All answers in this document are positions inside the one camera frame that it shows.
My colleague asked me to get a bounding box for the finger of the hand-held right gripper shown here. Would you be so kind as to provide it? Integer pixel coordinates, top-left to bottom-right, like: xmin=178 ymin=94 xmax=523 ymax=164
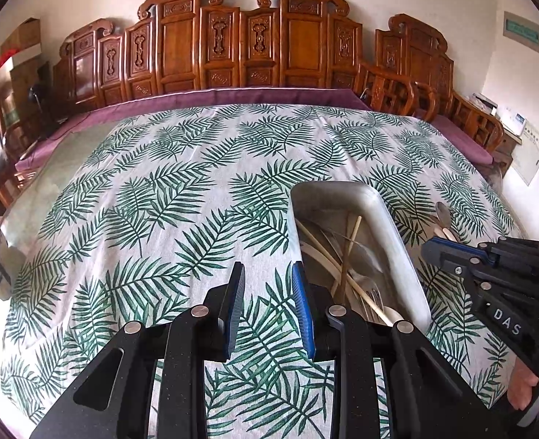
xmin=450 ymin=241 xmax=501 ymax=269
xmin=421 ymin=237 xmax=480 ymax=281

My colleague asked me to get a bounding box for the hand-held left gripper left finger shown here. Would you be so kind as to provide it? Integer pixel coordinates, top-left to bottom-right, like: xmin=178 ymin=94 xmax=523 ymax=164
xmin=30 ymin=262 xmax=247 ymax=439

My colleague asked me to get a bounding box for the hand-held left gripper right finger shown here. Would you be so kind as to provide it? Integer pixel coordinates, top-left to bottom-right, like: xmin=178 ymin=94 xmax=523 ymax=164
xmin=291 ymin=262 xmax=508 ymax=439

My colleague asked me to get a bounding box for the metal spoon with pale handle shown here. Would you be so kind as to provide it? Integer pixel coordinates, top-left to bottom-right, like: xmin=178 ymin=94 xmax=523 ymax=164
xmin=434 ymin=201 xmax=462 ymax=244

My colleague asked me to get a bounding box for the rectangular metal container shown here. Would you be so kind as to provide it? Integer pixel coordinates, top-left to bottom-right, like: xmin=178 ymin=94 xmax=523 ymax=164
xmin=290 ymin=181 xmax=432 ymax=330

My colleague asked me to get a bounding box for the white handled utensil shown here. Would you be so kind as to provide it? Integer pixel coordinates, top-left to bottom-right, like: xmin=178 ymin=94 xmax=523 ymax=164
xmin=301 ymin=244 xmax=345 ymax=279

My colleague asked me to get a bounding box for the pile of chopsticks and spoons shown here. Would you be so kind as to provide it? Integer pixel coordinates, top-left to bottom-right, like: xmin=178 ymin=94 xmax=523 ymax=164
xmin=295 ymin=220 xmax=394 ymax=327

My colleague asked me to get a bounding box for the wooden chopstick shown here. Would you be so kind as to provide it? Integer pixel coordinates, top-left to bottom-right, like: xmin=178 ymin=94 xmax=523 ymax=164
xmin=345 ymin=272 xmax=389 ymax=312
xmin=339 ymin=214 xmax=364 ymax=306

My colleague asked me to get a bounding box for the metal fork with white handle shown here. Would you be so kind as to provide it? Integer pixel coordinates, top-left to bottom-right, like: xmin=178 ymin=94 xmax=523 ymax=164
xmin=363 ymin=281 xmax=405 ymax=329

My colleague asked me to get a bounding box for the person's right hand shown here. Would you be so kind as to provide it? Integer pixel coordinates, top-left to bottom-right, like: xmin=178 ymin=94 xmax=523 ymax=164
xmin=508 ymin=359 xmax=539 ymax=417

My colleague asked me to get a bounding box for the white electrical panel door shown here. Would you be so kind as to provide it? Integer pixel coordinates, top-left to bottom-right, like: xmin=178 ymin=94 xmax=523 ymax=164
xmin=512 ymin=119 xmax=539 ymax=187

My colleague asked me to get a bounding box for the purple armchair cushion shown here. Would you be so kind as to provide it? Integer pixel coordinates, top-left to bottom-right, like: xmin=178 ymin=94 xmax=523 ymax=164
xmin=427 ymin=114 xmax=494 ymax=164

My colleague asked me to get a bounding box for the wooden side table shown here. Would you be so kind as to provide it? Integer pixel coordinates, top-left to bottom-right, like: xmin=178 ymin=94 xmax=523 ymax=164
xmin=468 ymin=96 xmax=523 ymax=166

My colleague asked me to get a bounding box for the green leaf print tablecloth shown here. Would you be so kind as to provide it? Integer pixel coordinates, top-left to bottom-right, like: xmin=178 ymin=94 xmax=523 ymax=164
xmin=0 ymin=104 xmax=526 ymax=439

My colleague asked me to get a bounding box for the white box with blue print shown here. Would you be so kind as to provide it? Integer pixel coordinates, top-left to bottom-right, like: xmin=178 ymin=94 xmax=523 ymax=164
xmin=498 ymin=106 xmax=529 ymax=136

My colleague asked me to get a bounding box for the white flat device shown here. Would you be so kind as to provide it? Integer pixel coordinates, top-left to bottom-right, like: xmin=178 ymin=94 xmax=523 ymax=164
xmin=471 ymin=93 xmax=499 ymax=116

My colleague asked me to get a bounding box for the carved wooden armchair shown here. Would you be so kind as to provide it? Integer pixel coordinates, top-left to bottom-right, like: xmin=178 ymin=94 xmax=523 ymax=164
xmin=355 ymin=14 xmax=504 ymax=165

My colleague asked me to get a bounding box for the long purple sofa cushion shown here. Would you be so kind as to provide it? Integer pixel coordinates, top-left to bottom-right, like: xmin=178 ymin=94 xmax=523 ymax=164
xmin=15 ymin=87 xmax=373 ymax=175

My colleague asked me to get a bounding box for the long carved wooden sofa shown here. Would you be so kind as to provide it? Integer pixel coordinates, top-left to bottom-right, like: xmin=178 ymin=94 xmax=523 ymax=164
xmin=52 ymin=0 xmax=376 ymax=111

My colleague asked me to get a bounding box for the black standing fan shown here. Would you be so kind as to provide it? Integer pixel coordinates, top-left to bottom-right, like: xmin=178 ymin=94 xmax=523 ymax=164
xmin=28 ymin=83 xmax=56 ymax=130

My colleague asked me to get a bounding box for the dark cabinet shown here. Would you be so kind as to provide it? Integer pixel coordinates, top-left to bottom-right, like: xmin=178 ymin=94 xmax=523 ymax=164
xmin=4 ymin=61 xmax=54 ymax=140

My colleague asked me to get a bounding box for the white cardboard box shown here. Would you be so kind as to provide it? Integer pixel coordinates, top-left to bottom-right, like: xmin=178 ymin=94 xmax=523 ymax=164
xmin=0 ymin=54 xmax=40 ymax=84

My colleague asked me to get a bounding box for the brown cardboard box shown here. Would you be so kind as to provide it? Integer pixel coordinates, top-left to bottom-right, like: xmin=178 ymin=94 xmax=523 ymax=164
xmin=0 ymin=17 xmax=42 ymax=56

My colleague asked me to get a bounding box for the grey wall panel green label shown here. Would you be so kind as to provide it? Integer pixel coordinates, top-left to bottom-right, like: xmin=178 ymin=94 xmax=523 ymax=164
xmin=502 ymin=10 xmax=539 ymax=54

